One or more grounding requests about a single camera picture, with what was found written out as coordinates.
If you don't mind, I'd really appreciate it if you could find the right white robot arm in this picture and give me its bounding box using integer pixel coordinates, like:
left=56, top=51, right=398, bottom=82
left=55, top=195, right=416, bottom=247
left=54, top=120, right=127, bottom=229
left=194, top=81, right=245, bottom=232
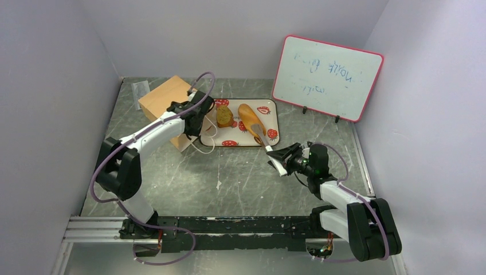
left=264, top=142, right=402, bottom=262

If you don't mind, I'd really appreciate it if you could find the strawberry pattern tray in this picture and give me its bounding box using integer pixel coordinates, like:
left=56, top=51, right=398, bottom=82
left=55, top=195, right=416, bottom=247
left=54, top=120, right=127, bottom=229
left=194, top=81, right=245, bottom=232
left=200, top=99, right=280, bottom=147

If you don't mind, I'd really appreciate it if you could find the pink framed whiteboard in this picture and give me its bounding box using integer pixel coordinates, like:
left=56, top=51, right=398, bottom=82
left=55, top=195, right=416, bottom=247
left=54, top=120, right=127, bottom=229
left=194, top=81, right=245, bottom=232
left=272, top=35, right=385, bottom=122

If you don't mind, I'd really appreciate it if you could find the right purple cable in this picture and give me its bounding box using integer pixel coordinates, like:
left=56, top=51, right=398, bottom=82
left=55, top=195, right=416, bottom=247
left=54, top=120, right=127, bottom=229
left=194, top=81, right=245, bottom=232
left=311, top=142, right=390, bottom=264

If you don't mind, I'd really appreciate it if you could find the clear plastic wrapper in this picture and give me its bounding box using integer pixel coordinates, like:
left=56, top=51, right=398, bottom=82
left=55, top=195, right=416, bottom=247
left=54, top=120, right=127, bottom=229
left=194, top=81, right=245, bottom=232
left=131, top=80, right=150, bottom=110

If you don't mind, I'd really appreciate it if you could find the long orange fake baguette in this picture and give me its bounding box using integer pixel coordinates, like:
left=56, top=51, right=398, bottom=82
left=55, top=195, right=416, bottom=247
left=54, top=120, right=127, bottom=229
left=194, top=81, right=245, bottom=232
left=238, top=104, right=266, bottom=136

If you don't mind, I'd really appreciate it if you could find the fake orange bread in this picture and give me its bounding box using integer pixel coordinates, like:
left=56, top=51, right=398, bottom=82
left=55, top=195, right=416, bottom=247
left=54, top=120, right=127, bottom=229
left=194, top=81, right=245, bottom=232
left=216, top=105, right=234, bottom=128

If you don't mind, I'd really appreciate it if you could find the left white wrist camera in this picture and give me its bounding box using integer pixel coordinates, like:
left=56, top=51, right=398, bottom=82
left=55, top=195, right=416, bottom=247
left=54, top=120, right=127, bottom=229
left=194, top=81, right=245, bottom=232
left=187, top=89, right=199, bottom=101

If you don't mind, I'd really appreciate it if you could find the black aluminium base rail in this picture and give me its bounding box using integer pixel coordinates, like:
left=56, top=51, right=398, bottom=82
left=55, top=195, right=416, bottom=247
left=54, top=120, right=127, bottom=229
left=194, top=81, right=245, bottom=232
left=64, top=216, right=331, bottom=253

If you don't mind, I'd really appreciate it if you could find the purple cable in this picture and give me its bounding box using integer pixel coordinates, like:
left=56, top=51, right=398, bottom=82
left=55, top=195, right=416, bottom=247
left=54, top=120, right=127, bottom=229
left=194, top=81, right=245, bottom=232
left=311, top=142, right=390, bottom=264
left=89, top=72, right=216, bottom=266

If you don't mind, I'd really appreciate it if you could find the brown paper bag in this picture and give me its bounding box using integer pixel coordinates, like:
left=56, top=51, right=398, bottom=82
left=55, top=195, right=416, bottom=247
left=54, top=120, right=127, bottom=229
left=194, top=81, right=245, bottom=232
left=138, top=75, right=219, bottom=155

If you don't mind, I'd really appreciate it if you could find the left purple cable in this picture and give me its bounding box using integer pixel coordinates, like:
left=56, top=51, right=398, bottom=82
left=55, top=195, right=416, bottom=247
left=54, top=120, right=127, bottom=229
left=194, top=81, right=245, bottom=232
left=89, top=72, right=216, bottom=266

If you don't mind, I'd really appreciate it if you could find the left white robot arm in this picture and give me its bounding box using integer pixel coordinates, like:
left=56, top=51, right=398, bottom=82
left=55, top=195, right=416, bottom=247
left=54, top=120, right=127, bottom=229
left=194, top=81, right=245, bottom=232
left=89, top=91, right=214, bottom=238

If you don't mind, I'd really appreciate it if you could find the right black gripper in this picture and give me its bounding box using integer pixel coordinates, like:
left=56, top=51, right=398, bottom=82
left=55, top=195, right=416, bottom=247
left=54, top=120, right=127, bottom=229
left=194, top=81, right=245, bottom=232
left=266, top=143, right=314, bottom=177

